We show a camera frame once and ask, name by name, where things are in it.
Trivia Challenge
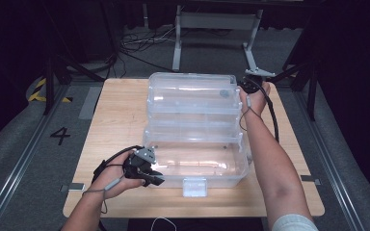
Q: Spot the grey wrist strap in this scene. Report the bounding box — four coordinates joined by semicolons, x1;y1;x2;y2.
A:
82;175;126;215
239;94;264;133

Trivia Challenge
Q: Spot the bundle of floor cables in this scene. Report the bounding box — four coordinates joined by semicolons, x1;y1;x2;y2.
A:
119;25;187;80

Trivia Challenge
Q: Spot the grey right wrist strap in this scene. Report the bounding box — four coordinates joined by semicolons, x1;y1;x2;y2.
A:
239;94;264;133

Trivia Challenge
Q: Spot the clear plastic storage box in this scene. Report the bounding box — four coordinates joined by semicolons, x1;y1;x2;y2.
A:
142;71;253;198

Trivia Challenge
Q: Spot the grey left wrist strap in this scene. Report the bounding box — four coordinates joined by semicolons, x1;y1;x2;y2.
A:
82;175;126;215

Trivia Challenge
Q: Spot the grey metal stand frame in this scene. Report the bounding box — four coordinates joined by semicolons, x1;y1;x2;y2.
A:
172;4;265;73

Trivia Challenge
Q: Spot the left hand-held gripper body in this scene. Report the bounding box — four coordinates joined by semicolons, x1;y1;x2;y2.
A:
123;146;157;181

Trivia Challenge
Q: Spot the thin white cable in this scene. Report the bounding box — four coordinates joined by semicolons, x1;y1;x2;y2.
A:
149;216;177;231

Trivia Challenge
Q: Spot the person's left hand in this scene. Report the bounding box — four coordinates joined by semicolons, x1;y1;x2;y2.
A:
91;157;146;200

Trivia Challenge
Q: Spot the grey table bracket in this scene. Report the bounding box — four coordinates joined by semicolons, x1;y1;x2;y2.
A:
300;174;322;187
60;182;86;193

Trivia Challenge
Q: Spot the person's right hand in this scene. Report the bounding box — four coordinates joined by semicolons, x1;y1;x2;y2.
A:
239;81;272;118

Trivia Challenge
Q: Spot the black tripod stand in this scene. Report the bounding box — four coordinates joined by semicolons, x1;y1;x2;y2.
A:
271;61;319;121
42;54;105;116

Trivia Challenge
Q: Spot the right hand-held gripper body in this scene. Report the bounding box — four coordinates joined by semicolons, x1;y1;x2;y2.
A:
239;67;277;94

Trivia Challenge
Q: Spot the yellow black hazard tape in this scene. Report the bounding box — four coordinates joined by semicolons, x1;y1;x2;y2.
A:
28;77;73;104

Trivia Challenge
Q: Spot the grey metal floor rail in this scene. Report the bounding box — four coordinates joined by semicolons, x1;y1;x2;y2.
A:
0;85;70;231
295;90;367;231

